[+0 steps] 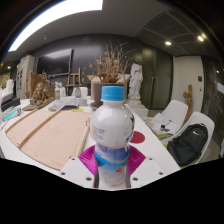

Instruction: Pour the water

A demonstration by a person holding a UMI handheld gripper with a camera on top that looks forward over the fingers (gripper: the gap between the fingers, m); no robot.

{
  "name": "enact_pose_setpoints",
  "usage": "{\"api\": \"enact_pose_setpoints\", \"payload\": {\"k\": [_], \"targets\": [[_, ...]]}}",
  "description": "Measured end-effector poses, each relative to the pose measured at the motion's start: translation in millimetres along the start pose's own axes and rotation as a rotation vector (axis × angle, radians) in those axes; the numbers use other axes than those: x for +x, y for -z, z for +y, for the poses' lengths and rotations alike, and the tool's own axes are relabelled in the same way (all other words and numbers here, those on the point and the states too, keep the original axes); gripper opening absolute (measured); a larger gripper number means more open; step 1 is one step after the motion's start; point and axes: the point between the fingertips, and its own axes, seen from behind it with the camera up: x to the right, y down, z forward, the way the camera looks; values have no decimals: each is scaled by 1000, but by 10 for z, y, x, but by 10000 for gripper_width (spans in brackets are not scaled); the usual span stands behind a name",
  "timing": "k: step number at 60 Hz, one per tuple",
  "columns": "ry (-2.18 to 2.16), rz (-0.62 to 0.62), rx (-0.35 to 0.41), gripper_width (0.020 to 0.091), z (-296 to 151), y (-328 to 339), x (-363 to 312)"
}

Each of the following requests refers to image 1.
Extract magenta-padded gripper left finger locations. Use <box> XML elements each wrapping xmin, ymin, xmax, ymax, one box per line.
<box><xmin>59</xmin><ymin>144</ymin><xmax>100</xmax><ymax>190</ymax></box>

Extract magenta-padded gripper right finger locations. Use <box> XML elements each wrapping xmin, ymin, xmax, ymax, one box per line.
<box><xmin>125</xmin><ymin>144</ymin><xmax>167</xmax><ymax>190</ymax></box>

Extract blue-capped white drink bottle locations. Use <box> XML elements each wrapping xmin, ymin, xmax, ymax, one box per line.
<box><xmin>89</xmin><ymin>85</ymin><xmax>136</xmax><ymax>188</ymax></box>

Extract flat round red coaster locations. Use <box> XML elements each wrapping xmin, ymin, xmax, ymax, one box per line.
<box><xmin>129</xmin><ymin>130</ymin><xmax>146</xmax><ymax>145</ymax></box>

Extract black backpack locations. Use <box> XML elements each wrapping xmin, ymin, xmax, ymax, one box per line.
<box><xmin>166</xmin><ymin>123</ymin><xmax>209</xmax><ymax>167</ymax></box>

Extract wooden-framed canvas panel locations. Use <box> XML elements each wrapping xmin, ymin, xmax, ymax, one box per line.
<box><xmin>5</xmin><ymin>109</ymin><xmax>93</xmax><ymax>172</ymax></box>

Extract stack of papers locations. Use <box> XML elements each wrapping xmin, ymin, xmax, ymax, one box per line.
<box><xmin>151</xmin><ymin>113</ymin><xmax>178</xmax><ymax>136</ymax></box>

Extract white shell chair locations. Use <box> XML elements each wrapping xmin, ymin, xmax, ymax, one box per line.
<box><xmin>146</xmin><ymin>99</ymin><xmax>189</xmax><ymax>134</ymax></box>
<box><xmin>159</xmin><ymin>111</ymin><xmax>216</xmax><ymax>168</ymax></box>

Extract crumpled printed paper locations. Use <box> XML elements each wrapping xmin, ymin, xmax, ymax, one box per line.
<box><xmin>48</xmin><ymin>96</ymin><xmax>80</xmax><ymax>112</ymax></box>

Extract small glass bottle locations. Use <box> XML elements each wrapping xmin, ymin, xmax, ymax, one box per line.
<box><xmin>74</xmin><ymin>84</ymin><xmax>82</xmax><ymax>99</ymax></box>

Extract wooden figure sculpture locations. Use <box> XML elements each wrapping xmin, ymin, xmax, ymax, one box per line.
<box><xmin>182</xmin><ymin>84</ymin><xmax>194</xmax><ymax>116</ymax></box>

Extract small white plaster figurine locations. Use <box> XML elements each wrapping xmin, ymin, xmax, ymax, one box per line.
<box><xmin>58</xmin><ymin>82</ymin><xmax>67</xmax><ymax>98</ymax></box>
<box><xmin>53</xmin><ymin>81</ymin><xmax>61</xmax><ymax>100</ymax></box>

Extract wooden easel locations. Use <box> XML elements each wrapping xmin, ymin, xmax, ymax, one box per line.
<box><xmin>65</xmin><ymin>67</ymin><xmax>83</xmax><ymax>97</ymax></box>

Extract tall white plaster statue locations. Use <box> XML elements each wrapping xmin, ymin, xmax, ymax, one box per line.
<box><xmin>127</xmin><ymin>63</ymin><xmax>144</xmax><ymax>101</ymax></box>

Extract teal packaged item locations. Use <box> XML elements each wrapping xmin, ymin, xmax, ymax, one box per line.
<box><xmin>0</xmin><ymin>105</ymin><xmax>23</xmax><ymax>123</ymax></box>

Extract dark double door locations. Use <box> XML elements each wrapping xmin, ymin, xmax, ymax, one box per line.
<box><xmin>141</xmin><ymin>46</ymin><xmax>174</xmax><ymax>111</ymax></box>

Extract black desktop device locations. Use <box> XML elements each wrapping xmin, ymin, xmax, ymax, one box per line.
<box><xmin>0</xmin><ymin>93</ymin><xmax>22</xmax><ymax>113</ymax></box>

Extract white plaster bust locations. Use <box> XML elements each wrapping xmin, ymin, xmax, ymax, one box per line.
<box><xmin>4</xmin><ymin>78</ymin><xmax>16</xmax><ymax>96</ymax></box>

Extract dried plant in brown pot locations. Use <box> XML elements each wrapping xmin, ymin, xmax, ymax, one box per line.
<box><xmin>83</xmin><ymin>39</ymin><xmax>134</xmax><ymax>108</ymax></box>

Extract recessed ceiling spot lights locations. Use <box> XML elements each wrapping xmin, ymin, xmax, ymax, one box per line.
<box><xmin>164</xmin><ymin>32</ymin><xmax>208</xmax><ymax>47</ymax></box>

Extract long ceiling light panel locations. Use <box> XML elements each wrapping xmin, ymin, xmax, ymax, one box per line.
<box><xmin>8</xmin><ymin>0</ymin><xmax>104</xmax><ymax>53</ymax></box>

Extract white statue pedestal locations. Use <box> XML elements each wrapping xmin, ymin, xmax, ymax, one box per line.
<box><xmin>124</xmin><ymin>98</ymin><xmax>149</xmax><ymax>119</ymax></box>

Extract black wall screen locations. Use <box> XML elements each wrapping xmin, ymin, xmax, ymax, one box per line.
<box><xmin>35</xmin><ymin>48</ymin><xmax>74</xmax><ymax>77</ymax></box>

